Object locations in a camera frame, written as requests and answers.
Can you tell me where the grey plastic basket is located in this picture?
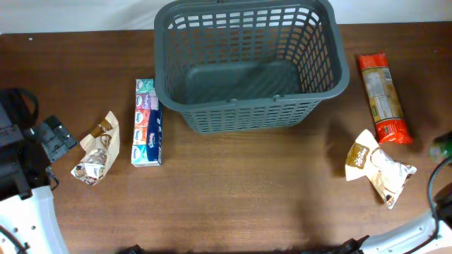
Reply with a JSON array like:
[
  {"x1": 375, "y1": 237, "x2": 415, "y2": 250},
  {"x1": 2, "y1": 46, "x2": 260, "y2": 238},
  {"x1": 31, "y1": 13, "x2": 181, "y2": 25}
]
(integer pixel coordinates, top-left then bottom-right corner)
[{"x1": 154, "y1": 0, "x2": 350, "y2": 133}]

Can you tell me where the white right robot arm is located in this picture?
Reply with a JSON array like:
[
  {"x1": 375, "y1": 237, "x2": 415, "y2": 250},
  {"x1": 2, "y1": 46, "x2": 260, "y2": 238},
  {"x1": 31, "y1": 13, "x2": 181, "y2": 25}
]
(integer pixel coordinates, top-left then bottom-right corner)
[{"x1": 336, "y1": 184, "x2": 451, "y2": 254}]

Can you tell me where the Kleenex tissue multipack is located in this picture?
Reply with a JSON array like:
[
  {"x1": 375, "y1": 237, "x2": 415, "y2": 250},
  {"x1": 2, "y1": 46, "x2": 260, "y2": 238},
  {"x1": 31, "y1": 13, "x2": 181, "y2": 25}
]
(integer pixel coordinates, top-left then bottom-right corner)
[{"x1": 131, "y1": 79, "x2": 162, "y2": 167}]

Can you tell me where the green round cup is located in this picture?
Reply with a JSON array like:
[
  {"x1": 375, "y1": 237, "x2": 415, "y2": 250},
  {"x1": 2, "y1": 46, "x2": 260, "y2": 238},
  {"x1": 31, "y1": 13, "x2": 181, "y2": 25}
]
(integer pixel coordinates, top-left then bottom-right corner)
[{"x1": 429, "y1": 131, "x2": 452, "y2": 163}]

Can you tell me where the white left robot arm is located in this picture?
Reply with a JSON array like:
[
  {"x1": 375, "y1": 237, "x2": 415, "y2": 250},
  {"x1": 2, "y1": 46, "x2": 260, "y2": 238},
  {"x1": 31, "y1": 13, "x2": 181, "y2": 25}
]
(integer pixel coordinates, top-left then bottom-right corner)
[{"x1": 1, "y1": 88, "x2": 78, "y2": 254}]

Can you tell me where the orange pasta package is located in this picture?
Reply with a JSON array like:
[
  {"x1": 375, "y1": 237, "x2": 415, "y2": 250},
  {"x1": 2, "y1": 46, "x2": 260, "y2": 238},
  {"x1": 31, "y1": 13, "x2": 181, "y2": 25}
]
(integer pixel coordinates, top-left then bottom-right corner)
[{"x1": 357, "y1": 53, "x2": 413, "y2": 144}]

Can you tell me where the beige snack bag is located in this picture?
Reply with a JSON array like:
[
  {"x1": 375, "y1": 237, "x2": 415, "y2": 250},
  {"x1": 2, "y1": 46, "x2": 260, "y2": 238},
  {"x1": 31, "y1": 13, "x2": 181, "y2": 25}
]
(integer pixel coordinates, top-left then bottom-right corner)
[
  {"x1": 71, "y1": 111, "x2": 120, "y2": 186},
  {"x1": 345, "y1": 129, "x2": 417, "y2": 209}
]

